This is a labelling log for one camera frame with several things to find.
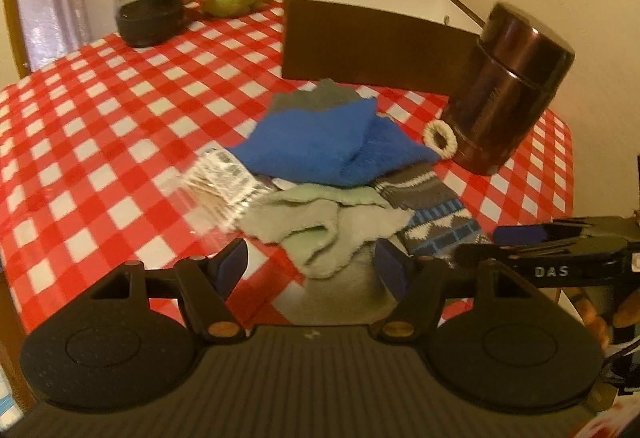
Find grey cloth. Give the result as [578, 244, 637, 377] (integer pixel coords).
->
[270, 78, 375, 115]

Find grey blue patterned sock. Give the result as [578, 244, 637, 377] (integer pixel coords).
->
[374, 163, 497, 265]

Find white hair scrunchie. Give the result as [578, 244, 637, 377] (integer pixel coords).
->
[423, 120, 457, 160]

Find red white packet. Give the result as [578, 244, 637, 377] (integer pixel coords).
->
[575, 399, 640, 438]

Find red white checked tablecloth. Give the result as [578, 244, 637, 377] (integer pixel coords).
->
[0, 0, 576, 335]

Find person's right hand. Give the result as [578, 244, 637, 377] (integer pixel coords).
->
[574, 290, 640, 349]

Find brown cardboard box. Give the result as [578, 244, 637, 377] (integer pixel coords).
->
[281, 0, 486, 95]

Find cream wooden chair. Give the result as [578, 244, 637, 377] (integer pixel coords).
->
[0, 0, 32, 80]

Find light green towel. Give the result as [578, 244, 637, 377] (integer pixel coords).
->
[236, 183, 417, 325]

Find blue knitted cloth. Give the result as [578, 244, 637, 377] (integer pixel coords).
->
[225, 98, 442, 187]

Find dark brown metal canister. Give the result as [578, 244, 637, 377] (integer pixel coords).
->
[439, 2, 577, 177]

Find clear plastic swab packet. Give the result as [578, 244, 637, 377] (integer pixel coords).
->
[179, 148, 277, 233]

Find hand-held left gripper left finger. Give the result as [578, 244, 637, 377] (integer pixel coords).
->
[90, 240, 248, 345]

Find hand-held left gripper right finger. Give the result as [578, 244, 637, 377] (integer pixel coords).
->
[372, 242, 549, 345]

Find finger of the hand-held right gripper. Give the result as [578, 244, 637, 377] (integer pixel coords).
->
[494, 216, 640, 245]
[451, 238, 632, 265]

